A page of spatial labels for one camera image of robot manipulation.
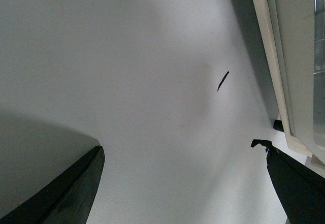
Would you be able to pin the cream Toshiba toaster oven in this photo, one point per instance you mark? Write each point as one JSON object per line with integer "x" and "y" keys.
{"x": 268, "y": 37}

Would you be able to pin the cream oven door with window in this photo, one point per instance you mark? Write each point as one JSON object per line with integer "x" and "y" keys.
{"x": 298, "y": 26}

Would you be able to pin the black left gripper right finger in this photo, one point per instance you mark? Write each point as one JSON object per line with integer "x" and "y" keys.
{"x": 299, "y": 189}

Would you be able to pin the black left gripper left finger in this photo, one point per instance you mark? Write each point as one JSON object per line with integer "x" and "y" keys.
{"x": 68, "y": 198}

